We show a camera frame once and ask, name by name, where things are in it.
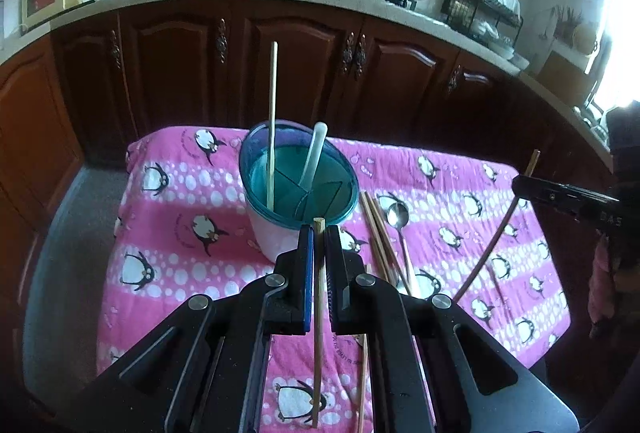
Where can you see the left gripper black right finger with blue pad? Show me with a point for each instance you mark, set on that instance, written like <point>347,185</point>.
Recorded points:
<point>414,358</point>

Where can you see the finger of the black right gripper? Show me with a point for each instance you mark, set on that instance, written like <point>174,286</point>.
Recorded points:
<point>602,211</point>

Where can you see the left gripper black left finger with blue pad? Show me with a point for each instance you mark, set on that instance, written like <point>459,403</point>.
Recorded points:
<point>221,381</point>

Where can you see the dark brown chopstick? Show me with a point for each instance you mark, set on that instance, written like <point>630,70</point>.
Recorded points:
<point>529,170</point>

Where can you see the light wooden chopstick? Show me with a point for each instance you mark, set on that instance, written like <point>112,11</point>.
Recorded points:
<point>376,244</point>
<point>319,283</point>

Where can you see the wooden lower kitchen cabinets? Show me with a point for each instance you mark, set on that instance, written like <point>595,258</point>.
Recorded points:
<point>82,91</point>

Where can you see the light chopstick near gripper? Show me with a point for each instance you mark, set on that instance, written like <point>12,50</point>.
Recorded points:
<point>362,385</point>

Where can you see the brown chopstick on cloth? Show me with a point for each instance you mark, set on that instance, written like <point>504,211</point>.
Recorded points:
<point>390,252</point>

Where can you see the light wooden chopstick on cloth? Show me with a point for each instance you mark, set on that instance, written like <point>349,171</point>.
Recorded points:
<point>376,244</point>

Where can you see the metal spoon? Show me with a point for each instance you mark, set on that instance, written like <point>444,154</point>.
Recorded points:
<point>398,217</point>

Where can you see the pink penguin cloth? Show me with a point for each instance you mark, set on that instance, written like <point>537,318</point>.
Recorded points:
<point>183,228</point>

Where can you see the white teal-rimmed utensil holder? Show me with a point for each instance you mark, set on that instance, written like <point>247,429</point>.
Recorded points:
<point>333,195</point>

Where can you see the black dish rack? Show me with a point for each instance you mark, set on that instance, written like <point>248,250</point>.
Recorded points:
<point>465,16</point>

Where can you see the light chopstick in holder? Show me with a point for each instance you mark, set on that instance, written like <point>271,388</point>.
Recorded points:
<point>272,123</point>

